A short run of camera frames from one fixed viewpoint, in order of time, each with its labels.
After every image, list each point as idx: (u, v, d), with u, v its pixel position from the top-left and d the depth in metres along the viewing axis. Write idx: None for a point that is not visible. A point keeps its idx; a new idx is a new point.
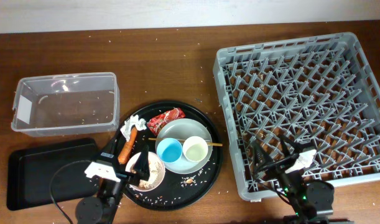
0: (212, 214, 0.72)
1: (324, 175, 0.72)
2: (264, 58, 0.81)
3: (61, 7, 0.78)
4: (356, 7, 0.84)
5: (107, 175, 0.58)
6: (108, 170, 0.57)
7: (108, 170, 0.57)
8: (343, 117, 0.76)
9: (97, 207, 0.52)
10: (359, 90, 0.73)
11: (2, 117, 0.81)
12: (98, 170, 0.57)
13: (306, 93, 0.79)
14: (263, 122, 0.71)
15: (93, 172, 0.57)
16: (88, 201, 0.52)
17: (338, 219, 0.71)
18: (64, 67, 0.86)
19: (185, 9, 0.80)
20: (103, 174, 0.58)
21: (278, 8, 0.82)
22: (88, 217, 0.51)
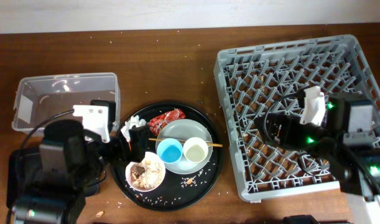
0: (211, 216, 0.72)
1: (324, 177, 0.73)
2: (264, 59, 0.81)
3: (63, 9, 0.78)
4: (357, 9, 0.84)
5: (93, 120, 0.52)
6: (101, 111, 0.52)
7: (101, 111, 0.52)
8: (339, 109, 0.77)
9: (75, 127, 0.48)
10: (353, 78, 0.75)
11: (3, 117, 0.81)
12: (88, 112, 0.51)
13: (301, 81, 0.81)
14: (259, 109, 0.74)
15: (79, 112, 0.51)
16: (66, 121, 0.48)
17: (336, 221, 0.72)
18: (65, 68, 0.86)
19: (186, 10, 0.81)
20: (92, 119, 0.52)
21: (278, 10, 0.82)
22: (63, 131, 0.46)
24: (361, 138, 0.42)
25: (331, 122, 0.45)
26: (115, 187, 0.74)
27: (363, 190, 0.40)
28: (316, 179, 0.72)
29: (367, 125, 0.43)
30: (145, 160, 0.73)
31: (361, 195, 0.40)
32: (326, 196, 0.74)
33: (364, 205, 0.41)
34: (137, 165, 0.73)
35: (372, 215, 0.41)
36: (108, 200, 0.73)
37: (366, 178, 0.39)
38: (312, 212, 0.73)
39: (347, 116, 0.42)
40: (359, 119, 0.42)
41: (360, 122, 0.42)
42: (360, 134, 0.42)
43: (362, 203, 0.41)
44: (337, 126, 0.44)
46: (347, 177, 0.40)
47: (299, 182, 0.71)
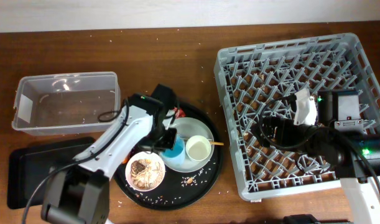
0: (212, 215, 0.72)
1: (324, 177, 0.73)
2: (265, 58, 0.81)
3: (62, 7, 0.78)
4: (357, 7, 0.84)
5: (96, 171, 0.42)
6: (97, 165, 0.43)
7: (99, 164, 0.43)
8: None
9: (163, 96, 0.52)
10: (354, 77, 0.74)
11: (4, 116, 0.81)
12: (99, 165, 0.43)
13: (303, 81, 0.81)
14: (260, 108, 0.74)
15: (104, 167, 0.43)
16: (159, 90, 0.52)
17: (336, 220, 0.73)
18: (65, 66, 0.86)
19: (186, 9, 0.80)
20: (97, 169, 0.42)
21: (279, 9, 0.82)
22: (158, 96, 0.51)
24: (350, 124, 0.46)
25: (322, 116, 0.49)
26: (116, 186, 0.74)
27: (356, 172, 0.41)
28: (316, 178, 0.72)
29: (357, 111, 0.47)
30: (145, 159, 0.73)
31: (354, 176, 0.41)
32: (326, 196, 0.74)
33: (357, 188, 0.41)
34: (137, 164, 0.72)
35: (367, 197, 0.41)
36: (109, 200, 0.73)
37: (359, 160, 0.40)
38: (312, 211, 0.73)
39: (334, 105, 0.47)
40: (347, 108, 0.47)
41: (350, 110, 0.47)
42: (349, 121, 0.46)
43: (356, 185, 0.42)
44: (328, 116, 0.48)
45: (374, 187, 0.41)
46: (341, 160, 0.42)
47: (299, 182, 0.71)
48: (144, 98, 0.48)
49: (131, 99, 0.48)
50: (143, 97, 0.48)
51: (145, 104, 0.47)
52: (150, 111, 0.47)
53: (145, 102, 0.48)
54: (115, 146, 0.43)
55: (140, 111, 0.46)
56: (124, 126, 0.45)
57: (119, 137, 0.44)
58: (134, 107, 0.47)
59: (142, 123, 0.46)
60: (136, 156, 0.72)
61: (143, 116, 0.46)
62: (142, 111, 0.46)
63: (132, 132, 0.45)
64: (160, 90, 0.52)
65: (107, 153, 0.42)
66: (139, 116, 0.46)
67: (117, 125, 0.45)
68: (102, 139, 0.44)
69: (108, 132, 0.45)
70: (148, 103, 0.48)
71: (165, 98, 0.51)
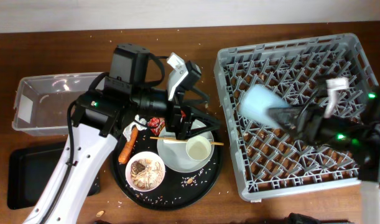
0: (212, 215, 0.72)
1: (324, 177, 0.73)
2: (265, 58, 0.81)
3: (63, 7, 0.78)
4: (357, 7, 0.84)
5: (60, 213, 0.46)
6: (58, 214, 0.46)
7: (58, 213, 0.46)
8: (339, 104, 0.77)
9: (127, 64, 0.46)
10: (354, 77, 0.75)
11: (5, 116, 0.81)
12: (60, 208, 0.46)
13: (302, 81, 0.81)
14: None
15: (63, 211, 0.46)
16: (120, 59, 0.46)
17: (336, 220, 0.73)
18: (65, 66, 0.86)
19: (186, 9, 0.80)
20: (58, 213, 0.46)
21: (279, 9, 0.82)
22: (122, 69, 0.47)
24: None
25: (368, 116, 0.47)
26: (116, 186, 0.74)
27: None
28: (316, 178, 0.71)
29: None
30: (145, 159, 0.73)
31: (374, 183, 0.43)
32: (326, 196, 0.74)
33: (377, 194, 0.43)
34: (137, 165, 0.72)
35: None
36: (109, 200, 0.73)
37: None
38: (312, 211, 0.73)
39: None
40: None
41: None
42: None
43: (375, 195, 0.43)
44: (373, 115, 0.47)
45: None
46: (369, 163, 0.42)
47: (299, 182, 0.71)
48: (96, 106, 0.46)
49: (82, 107, 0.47)
50: (94, 103, 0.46)
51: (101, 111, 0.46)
52: (110, 117, 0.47)
53: (99, 109, 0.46)
54: (63, 197, 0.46)
55: (91, 137, 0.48)
56: (69, 169, 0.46)
57: (66, 185, 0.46)
58: (80, 132, 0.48)
59: (94, 153, 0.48)
60: (136, 157, 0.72)
61: (92, 145, 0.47)
62: (92, 135, 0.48)
63: (83, 169, 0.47)
64: (120, 63, 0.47)
65: (55, 211, 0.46)
66: (86, 148, 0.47)
67: (64, 168, 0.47)
68: (50, 193, 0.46)
69: (55, 179, 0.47)
70: (106, 106, 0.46)
71: (127, 79, 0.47)
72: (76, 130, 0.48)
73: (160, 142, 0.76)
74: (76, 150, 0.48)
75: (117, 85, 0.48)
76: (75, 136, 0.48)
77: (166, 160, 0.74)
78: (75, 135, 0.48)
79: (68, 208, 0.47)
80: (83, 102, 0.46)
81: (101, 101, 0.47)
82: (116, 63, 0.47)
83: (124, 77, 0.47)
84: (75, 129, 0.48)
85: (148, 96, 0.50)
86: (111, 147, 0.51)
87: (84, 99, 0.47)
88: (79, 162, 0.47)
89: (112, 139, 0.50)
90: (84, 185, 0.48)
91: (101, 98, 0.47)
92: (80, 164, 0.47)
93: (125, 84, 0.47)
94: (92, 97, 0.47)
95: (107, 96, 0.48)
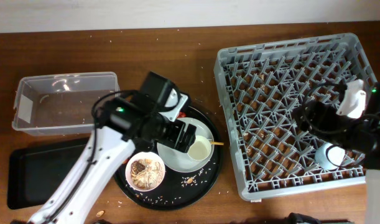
0: (212, 215, 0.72)
1: (324, 176, 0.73)
2: (265, 58, 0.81)
3: (62, 7, 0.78)
4: (357, 7, 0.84)
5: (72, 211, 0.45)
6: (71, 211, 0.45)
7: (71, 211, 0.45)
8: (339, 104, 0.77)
9: (157, 85, 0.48)
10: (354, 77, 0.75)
11: (5, 116, 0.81)
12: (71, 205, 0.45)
13: (302, 81, 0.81)
14: (260, 107, 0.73)
15: (75, 209, 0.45)
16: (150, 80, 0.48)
17: (336, 220, 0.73)
18: (65, 66, 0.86)
19: (186, 9, 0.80)
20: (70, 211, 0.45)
21: (279, 9, 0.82)
22: (149, 89, 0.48)
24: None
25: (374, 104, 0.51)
26: (116, 186, 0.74)
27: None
28: (316, 178, 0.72)
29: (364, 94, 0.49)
30: (145, 159, 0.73)
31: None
32: (326, 196, 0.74)
33: None
34: (137, 165, 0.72)
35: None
36: (109, 200, 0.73)
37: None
38: (312, 211, 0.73)
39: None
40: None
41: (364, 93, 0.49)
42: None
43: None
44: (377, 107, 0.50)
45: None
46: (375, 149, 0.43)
47: (299, 182, 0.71)
48: (122, 111, 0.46)
49: (109, 112, 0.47)
50: (120, 109, 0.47)
51: (124, 119, 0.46)
52: (132, 125, 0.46)
53: (123, 116, 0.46)
54: (78, 195, 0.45)
55: (114, 138, 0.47)
56: (88, 168, 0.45)
57: (83, 184, 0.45)
58: (104, 132, 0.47)
59: (115, 155, 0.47)
60: (136, 157, 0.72)
61: (115, 147, 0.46)
62: (115, 136, 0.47)
63: (101, 170, 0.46)
64: (150, 84, 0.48)
65: (69, 206, 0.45)
66: (108, 150, 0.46)
67: (83, 166, 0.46)
68: (64, 190, 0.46)
69: (73, 175, 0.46)
70: (130, 116, 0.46)
71: (156, 99, 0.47)
72: (100, 131, 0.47)
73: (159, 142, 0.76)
74: (98, 150, 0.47)
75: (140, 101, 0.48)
76: (99, 136, 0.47)
77: (166, 161, 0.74)
78: (99, 135, 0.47)
79: (82, 204, 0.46)
80: (110, 107, 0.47)
81: (128, 108, 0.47)
82: (146, 83, 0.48)
83: (152, 98, 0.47)
84: (99, 129, 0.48)
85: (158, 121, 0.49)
86: (130, 150, 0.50)
87: (112, 103, 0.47)
88: (99, 162, 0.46)
89: (132, 145, 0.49)
90: (99, 185, 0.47)
91: (129, 106, 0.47)
92: (99, 164, 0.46)
93: (152, 102, 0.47)
94: (118, 102, 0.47)
95: (133, 107, 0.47)
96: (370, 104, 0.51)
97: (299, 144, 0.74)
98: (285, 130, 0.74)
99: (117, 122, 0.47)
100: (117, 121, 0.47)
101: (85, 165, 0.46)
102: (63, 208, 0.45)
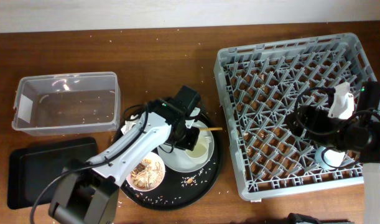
0: (212, 214, 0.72)
1: (324, 176, 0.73)
2: (265, 58, 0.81)
3: (62, 7, 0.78)
4: (357, 7, 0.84)
5: None
6: None
7: None
8: None
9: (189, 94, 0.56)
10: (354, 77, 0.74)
11: (4, 116, 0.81)
12: None
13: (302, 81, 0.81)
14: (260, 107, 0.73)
15: None
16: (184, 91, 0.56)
17: (336, 220, 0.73)
18: (65, 66, 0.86)
19: (186, 9, 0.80)
20: None
21: (279, 9, 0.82)
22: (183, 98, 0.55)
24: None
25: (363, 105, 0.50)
26: None
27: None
28: (316, 178, 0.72)
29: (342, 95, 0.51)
30: (145, 159, 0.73)
31: None
32: (326, 196, 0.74)
33: None
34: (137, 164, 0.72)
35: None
36: None
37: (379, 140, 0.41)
38: (313, 211, 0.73)
39: (377, 95, 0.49)
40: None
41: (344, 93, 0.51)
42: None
43: (379, 170, 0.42)
44: (368, 106, 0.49)
45: None
46: (370, 143, 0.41)
47: (299, 182, 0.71)
48: (165, 106, 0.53)
49: (152, 109, 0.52)
50: (164, 104, 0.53)
51: (163, 112, 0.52)
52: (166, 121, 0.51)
53: (160, 112, 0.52)
54: None
55: (158, 119, 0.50)
56: None
57: None
58: None
59: (158, 131, 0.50)
60: None
61: (158, 125, 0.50)
62: (158, 120, 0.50)
63: None
64: (183, 94, 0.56)
65: (112, 168, 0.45)
66: None
67: None
68: None
69: None
70: (166, 113, 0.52)
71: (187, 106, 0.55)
72: (151, 114, 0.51)
73: None
74: None
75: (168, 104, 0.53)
76: (149, 116, 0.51)
77: (166, 160, 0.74)
78: (149, 117, 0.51)
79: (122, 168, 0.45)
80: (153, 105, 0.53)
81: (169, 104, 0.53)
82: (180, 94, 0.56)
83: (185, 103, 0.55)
84: None
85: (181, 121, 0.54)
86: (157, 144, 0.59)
87: (153, 104, 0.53)
88: (148, 132, 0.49)
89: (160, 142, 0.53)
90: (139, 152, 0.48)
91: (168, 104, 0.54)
92: (148, 135, 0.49)
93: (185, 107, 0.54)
94: (156, 102, 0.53)
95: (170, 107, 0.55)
96: (362, 103, 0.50)
97: (299, 144, 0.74)
98: (285, 130, 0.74)
99: (150, 118, 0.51)
100: (153, 116, 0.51)
101: (138, 134, 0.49)
102: (104, 171, 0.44)
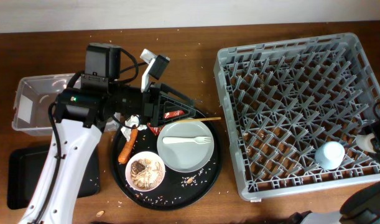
0: (212, 214, 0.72)
1: (324, 176, 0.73)
2: (265, 58, 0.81)
3: (62, 7, 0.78)
4: (358, 7, 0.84)
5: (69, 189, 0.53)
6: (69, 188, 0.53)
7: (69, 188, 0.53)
8: (339, 102, 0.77)
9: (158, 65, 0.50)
10: (354, 76, 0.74)
11: (5, 116, 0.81)
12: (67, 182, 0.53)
13: (302, 80, 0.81)
14: (260, 107, 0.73)
15: None
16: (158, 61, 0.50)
17: None
18: (64, 66, 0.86)
19: (186, 9, 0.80)
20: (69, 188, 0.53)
21: (279, 8, 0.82)
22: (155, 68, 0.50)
24: None
25: None
26: (117, 186, 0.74)
27: None
28: (316, 178, 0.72)
29: None
30: (145, 159, 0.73)
31: None
32: (326, 196, 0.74)
33: None
34: (137, 164, 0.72)
35: None
36: (109, 200, 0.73)
37: None
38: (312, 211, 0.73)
39: None
40: None
41: None
42: None
43: None
44: None
45: None
46: None
47: (299, 182, 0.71)
48: (75, 101, 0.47)
49: (61, 104, 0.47)
50: (74, 98, 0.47)
51: (80, 106, 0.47)
52: (90, 109, 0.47)
53: (79, 102, 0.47)
54: None
55: (72, 129, 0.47)
56: (58, 163, 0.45)
57: None
58: (63, 127, 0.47)
59: (81, 145, 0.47)
60: (136, 157, 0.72)
61: (79, 138, 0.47)
62: (76, 128, 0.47)
63: (73, 160, 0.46)
64: (93, 60, 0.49)
65: (52, 203, 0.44)
66: (72, 140, 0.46)
67: (53, 163, 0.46)
68: None
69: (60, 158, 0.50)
70: (86, 99, 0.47)
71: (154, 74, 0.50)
72: (60, 127, 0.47)
73: (159, 142, 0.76)
74: (63, 144, 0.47)
75: (93, 81, 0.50)
76: (60, 132, 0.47)
77: (166, 161, 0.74)
78: (60, 130, 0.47)
79: (63, 200, 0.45)
80: (70, 93, 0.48)
81: (79, 96, 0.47)
82: (89, 60, 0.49)
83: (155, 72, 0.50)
84: (58, 124, 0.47)
85: (124, 93, 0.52)
86: (86, 145, 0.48)
87: (64, 96, 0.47)
88: (68, 154, 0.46)
89: (97, 130, 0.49)
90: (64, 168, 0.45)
91: (91, 82, 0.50)
92: (69, 157, 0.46)
93: (101, 78, 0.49)
94: (71, 93, 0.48)
95: (89, 90, 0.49)
96: None
97: (299, 144, 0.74)
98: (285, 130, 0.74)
99: (74, 111, 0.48)
100: (73, 110, 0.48)
101: (55, 162, 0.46)
102: (47, 208, 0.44)
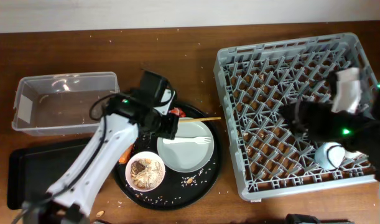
0: (211, 214, 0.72)
1: (324, 176, 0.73)
2: (264, 58, 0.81)
3: (62, 8, 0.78)
4: (358, 7, 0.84)
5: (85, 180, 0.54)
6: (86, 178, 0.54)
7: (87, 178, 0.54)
8: None
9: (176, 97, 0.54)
10: None
11: (5, 116, 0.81)
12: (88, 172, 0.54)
13: (302, 80, 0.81)
14: (259, 107, 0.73)
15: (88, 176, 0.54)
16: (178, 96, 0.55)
17: (337, 220, 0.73)
18: (65, 67, 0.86)
19: (186, 9, 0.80)
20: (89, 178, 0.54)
21: (279, 8, 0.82)
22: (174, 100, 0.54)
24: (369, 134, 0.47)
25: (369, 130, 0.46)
26: (117, 186, 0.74)
27: None
28: (316, 178, 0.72)
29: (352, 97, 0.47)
30: (145, 159, 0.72)
31: None
32: (326, 196, 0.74)
33: None
34: (137, 165, 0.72)
35: None
36: (109, 200, 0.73)
37: None
38: (312, 211, 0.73)
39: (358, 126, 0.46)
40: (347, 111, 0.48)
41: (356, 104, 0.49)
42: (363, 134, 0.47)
43: None
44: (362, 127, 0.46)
45: None
46: None
47: (299, 182, 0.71)
48: (127, 102, 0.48)
49: (114, 102, 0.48)
50: (125, 100, 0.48)
51: (130, 109, 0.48)
52: (136, 115, 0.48)
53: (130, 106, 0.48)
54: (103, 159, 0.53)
55: (121, 121, 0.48)
56: (102, 145, 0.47)
57: None
58: (114, 118, 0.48)
59: (123, 137, 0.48)
60: (136, 156, 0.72)
61: (124, 129, 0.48)
62: (124, 122, 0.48)
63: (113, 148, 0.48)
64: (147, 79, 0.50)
65: (86, 177, 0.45)
66: (119, 130, 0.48)
67: (96, 144, 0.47)
68: None
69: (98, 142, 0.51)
70: (135, 104, 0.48)
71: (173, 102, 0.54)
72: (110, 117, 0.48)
73: (159, 142, 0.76)
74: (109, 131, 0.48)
75: (143, 96, 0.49)
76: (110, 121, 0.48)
77: (166, 161, 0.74)
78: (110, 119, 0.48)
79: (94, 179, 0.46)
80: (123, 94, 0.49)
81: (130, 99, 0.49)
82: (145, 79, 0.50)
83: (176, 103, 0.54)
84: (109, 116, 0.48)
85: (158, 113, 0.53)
86: (126, 139, 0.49)
87: (117, 96, 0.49)
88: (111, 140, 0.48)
89: (137, 130, 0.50)
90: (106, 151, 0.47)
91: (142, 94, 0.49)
92: (111, 143, 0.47)
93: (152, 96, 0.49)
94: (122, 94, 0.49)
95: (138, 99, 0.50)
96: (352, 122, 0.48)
97: (299, 144, 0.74)
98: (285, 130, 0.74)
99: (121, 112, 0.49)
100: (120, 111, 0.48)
101: (99, 144, 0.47)
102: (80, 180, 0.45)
